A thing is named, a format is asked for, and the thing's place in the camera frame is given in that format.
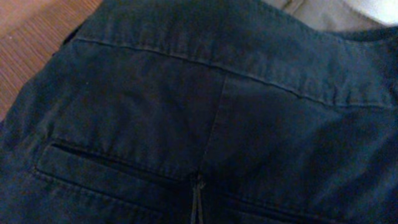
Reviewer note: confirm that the navy blue shorts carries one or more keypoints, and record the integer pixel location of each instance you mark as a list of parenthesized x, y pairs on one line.
[(205, 112)]

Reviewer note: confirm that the folded grey shorts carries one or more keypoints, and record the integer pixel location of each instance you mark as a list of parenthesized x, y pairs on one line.
[(327, 15)]

